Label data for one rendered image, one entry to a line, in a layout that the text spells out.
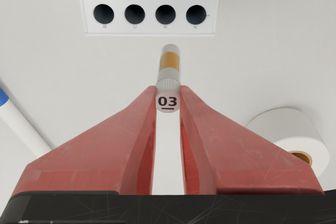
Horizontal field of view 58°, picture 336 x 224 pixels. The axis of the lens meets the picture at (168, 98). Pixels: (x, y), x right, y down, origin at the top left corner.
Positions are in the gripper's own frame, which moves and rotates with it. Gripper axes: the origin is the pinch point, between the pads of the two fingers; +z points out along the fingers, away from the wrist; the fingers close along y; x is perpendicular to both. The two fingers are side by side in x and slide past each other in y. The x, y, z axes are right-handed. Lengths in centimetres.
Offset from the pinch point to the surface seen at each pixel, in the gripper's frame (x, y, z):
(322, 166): 13.2, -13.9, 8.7
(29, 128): 10.7, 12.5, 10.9
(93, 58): 4.2, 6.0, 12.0
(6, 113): 8.5, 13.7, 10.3
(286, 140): 9.9, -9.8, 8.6
